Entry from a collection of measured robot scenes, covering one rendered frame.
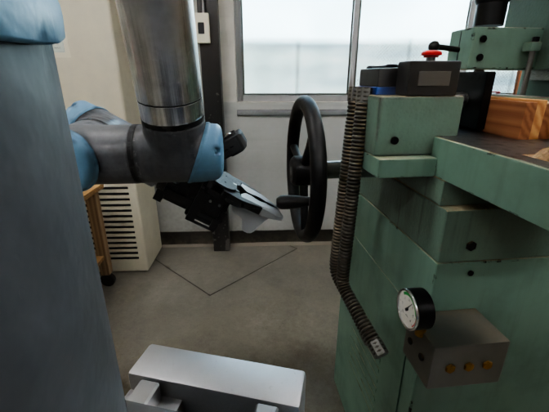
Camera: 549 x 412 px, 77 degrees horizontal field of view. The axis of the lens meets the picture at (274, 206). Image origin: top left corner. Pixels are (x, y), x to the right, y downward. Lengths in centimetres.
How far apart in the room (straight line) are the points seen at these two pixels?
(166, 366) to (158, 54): 29
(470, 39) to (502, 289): 44
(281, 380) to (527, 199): 32
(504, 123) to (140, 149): 53
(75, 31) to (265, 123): 95
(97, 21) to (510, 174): 163
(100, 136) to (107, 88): 132
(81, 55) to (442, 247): 161
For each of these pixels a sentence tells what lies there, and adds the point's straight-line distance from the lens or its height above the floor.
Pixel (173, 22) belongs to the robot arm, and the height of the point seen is 104.
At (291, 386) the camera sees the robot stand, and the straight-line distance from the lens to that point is 29.
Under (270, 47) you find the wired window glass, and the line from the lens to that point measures 202.
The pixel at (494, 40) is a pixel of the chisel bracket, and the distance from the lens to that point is 79.
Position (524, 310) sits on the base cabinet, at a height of 61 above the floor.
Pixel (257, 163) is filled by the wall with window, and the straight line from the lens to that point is 200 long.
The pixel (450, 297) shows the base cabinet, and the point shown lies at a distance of 66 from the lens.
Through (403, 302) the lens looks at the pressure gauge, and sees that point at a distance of 58.
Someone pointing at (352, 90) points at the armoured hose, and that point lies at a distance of 63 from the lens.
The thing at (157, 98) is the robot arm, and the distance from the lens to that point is 40.
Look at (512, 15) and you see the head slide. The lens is 92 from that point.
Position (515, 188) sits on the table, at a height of 87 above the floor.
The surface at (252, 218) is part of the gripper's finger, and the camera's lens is 58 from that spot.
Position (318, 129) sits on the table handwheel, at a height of 91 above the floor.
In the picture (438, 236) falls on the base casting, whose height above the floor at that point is 75.
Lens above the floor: 99
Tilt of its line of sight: 21 degrees down
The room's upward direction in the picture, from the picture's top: straight up
